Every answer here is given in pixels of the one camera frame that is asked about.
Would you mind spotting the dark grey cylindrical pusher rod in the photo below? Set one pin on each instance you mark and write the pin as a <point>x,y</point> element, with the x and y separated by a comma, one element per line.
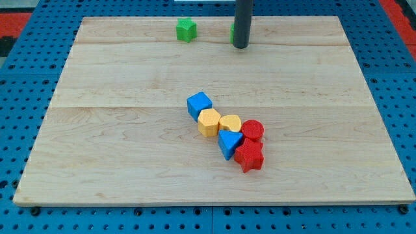
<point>242,23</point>

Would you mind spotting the blue cube block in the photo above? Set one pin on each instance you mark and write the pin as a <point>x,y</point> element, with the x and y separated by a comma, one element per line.
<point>197,103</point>

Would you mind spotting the green star block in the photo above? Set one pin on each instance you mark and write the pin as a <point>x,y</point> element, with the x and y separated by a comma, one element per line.
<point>186,29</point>

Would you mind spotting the yellow hexagon block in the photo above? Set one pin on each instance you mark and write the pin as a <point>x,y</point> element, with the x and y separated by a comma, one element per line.
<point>208,122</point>

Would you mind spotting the red star block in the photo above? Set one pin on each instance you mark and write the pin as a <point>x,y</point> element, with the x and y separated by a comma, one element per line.
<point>249,155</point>

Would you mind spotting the green block behind rod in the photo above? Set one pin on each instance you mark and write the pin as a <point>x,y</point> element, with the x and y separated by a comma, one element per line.
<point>231,33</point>

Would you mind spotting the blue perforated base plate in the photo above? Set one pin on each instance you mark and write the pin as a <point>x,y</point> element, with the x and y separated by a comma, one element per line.
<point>31,72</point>

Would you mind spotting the light wooden board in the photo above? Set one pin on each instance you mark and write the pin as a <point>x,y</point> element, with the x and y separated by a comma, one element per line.
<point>139,118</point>

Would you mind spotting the blue triangle block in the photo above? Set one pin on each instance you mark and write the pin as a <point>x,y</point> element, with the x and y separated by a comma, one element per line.
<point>228,141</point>

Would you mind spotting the red cylinder block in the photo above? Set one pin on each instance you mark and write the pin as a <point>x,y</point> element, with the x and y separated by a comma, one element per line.
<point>253,130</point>

